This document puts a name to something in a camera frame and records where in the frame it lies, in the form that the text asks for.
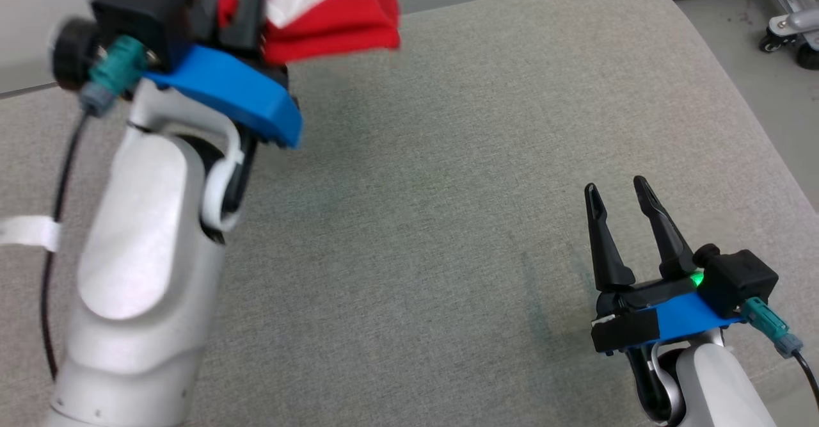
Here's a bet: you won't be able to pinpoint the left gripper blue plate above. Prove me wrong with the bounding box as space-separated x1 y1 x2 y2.
144 0 303 149

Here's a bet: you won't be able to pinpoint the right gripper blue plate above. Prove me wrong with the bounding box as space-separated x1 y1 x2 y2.
584 175 746 355

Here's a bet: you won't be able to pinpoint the red shorts with white stripe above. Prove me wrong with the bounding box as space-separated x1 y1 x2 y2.
192 0 402 66

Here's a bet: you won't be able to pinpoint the grey wheeled metal base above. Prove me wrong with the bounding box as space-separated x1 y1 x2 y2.
759 0 819 70

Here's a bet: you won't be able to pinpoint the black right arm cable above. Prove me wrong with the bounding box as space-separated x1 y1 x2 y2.
742 297 819 415

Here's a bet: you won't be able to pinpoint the white label on left cable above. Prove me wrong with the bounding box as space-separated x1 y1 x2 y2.
0 216 61 252

